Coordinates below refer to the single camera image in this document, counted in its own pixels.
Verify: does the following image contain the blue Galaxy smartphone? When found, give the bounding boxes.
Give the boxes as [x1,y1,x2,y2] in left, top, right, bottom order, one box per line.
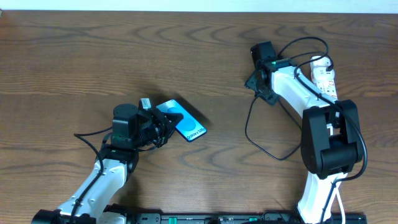
[156,100,207,142]

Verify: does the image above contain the black USB charging cable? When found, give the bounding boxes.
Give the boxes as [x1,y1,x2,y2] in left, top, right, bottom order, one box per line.
[244,51,335,161]

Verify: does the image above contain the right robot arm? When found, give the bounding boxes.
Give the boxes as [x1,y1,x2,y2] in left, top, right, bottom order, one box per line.
[244,41,368,223]

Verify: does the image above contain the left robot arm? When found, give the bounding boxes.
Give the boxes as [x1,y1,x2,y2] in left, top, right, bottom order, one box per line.
[32,99,186,224]

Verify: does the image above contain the white USB charger adapter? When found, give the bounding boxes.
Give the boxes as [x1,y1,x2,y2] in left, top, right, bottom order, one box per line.
[310,55,331,70]

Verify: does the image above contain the white power strip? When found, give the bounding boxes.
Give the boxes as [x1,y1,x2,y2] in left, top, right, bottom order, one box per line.
[311,67,338,99]

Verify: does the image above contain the black left camera cable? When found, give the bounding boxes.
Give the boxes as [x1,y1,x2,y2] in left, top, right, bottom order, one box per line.
[67,126,113,224]

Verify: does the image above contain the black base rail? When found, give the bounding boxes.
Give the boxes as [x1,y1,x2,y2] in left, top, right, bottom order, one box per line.
[105,212,368,224]

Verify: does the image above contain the white power strip cord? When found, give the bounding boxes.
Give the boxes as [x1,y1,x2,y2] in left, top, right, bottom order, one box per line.
[331,174,346,224]

